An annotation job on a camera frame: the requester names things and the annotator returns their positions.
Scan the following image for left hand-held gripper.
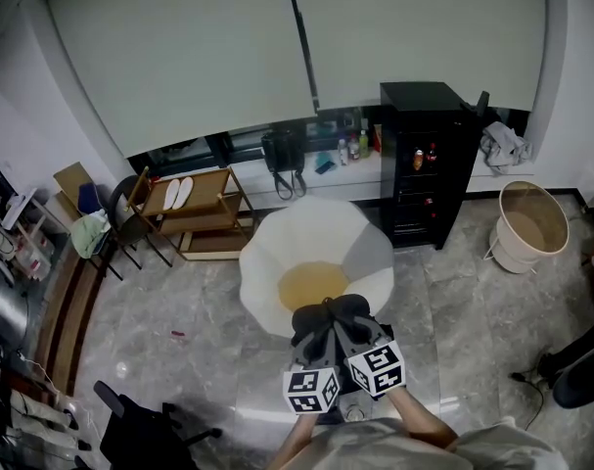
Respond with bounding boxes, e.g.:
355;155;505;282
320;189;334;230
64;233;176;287
282;321;343;417

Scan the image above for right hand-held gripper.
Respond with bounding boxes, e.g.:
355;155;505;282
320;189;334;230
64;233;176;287
332;320;406;401

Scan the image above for black cloth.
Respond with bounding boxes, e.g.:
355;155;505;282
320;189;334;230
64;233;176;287
290;294;393;361

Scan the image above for person's left forearm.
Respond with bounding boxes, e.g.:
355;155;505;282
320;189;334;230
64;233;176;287
276;411;327;470

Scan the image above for person's right forearm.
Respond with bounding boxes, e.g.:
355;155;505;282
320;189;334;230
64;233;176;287
387;387;462;452

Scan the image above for person's beige shirt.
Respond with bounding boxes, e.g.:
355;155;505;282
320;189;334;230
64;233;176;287
276;416;567;470

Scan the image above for white round basket table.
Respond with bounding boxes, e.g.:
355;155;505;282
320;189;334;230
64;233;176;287
482;179;571;275

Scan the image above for wooden shelf rack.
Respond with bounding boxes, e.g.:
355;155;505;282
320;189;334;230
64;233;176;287
129;166;256;262

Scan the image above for black office chair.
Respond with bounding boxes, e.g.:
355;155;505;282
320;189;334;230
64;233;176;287
93;379;224;470

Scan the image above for black handbag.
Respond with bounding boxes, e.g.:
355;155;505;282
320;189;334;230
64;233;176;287
260;132;307;200

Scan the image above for white insole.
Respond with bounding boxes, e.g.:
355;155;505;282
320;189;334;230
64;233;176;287
162;177;181;211
173;176;195;210

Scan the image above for black round-back chair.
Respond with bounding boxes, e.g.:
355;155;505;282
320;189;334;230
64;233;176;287
108;174;173;268

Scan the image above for black mini fridge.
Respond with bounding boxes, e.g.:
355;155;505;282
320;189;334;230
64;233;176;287
379;81;491;252

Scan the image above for grey crumpled garment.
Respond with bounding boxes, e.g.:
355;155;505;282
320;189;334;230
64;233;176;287
480;120;535;175

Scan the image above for black metal chair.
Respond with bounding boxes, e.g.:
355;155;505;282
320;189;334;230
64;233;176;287
88;232;144;282

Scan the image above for wooden step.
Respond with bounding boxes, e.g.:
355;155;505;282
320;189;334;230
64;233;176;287
33;242;106;397

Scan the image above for light green cloth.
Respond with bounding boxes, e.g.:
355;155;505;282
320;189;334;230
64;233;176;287
69;209;110;259

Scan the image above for clear plastic storage boxes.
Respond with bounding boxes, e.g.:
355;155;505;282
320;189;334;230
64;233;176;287
13;232;53;282

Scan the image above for cardboard sheet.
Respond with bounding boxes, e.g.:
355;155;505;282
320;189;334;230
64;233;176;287
53;162;100;200

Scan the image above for white roller blind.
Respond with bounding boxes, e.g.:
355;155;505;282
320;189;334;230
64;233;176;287
46;0;319;160
287;0;547;113

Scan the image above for small white table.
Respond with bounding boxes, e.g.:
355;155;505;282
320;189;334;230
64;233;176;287
0;187;48;249

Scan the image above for black cable with plug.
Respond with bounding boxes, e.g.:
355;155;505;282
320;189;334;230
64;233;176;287
510;354;557;430

